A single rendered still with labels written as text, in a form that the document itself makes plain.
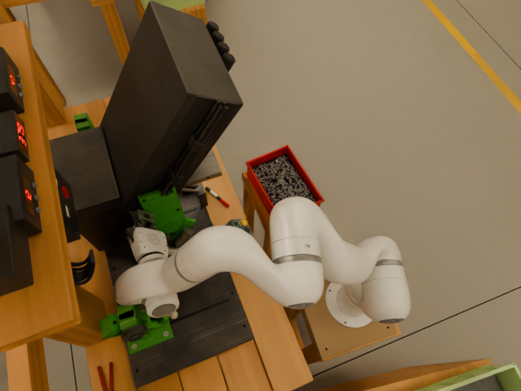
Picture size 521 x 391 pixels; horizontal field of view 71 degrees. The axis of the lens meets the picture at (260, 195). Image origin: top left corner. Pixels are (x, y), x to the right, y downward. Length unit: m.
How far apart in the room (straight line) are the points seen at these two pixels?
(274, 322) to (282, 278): 0.73
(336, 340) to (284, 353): 0.19
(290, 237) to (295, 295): 0.11
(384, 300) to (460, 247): 1.84
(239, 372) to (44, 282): 0.78
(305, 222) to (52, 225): 0.53
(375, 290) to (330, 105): 2.26
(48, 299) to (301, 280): 0.49
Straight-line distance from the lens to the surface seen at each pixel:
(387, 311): 1.01
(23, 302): 0.86
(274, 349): 1.38
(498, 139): 3.47
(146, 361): 1.41
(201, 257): 0.70
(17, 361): 1.14
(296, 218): 0.72
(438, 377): 1.65
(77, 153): 1.36
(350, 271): 0.85
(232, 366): 1.39
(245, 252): 0.68
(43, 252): 0.87
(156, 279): 0.90
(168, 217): 1.25
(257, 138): 2.82
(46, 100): 1.86
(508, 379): 1.65
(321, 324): 1.39
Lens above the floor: 2.27
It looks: 63 degrees down
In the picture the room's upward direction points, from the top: 5 degrees clockwise
